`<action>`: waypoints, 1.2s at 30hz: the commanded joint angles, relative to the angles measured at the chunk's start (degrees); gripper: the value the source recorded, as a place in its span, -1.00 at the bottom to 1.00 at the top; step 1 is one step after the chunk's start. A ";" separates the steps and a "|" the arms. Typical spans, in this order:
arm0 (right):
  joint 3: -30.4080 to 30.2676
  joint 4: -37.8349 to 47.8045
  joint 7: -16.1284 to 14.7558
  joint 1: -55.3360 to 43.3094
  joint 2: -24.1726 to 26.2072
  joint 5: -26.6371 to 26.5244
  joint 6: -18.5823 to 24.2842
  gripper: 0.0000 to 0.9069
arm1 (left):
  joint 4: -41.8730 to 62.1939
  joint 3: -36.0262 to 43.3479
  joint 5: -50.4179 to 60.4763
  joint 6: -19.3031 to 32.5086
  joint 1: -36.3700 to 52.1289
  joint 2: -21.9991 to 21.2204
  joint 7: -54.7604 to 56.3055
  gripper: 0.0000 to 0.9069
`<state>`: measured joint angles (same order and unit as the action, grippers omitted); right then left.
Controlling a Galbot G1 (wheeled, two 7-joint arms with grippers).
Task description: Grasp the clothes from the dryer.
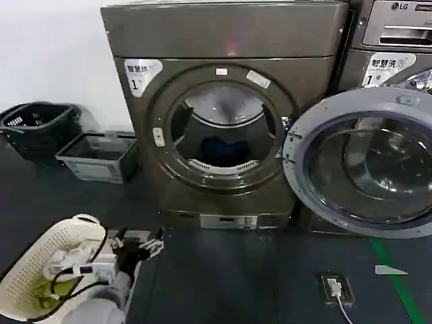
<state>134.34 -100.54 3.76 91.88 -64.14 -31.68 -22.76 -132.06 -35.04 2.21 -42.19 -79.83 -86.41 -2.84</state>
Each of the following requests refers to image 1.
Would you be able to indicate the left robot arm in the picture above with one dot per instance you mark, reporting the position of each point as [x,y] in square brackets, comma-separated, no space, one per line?
[101,303]

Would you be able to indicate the white perforated laundry basket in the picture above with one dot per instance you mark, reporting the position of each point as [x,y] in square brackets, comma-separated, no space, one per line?
[50,238]

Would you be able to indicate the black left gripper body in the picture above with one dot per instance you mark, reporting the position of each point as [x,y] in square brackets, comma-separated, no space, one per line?
[127,258]

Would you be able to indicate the round glass dryer door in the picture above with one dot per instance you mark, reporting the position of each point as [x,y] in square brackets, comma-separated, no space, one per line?
[337,111]

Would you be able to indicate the grey plastic crate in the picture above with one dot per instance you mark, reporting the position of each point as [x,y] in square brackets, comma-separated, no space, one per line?
[91,170]

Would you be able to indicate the white cloth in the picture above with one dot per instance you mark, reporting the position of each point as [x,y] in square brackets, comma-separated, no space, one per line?
[59,261]

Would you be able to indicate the white lint filter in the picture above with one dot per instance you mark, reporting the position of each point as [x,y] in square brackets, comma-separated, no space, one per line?
[202,165]

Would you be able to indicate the white floor sticker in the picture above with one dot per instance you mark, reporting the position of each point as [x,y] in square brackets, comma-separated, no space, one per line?
[388,270]

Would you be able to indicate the yellow-green cloth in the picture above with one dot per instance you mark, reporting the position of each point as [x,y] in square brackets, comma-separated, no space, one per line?
[65,288]

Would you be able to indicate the black plastic laundry basket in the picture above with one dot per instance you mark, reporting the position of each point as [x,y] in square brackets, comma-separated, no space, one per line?
[30,135]

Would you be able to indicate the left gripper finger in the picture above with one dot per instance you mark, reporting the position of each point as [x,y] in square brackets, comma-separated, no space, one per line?
[152,248]
[119,240]

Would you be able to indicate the grey front-load dryer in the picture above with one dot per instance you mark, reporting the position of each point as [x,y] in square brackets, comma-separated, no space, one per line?
[202,37]

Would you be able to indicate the white energy label sticker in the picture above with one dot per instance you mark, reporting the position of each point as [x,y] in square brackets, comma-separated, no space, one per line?
[136,77]
[381,69]

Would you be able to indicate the dark blue garment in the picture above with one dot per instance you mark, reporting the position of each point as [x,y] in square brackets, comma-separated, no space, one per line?
[222,148]

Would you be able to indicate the green floor tape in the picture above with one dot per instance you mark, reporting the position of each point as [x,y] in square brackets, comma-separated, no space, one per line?
[395,276]

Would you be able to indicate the metal floor socket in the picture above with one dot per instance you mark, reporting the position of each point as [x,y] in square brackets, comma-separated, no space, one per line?
[324,290]

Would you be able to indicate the grey dryer with drawer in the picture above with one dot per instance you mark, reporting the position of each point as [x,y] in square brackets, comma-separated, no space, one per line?
[388,20]

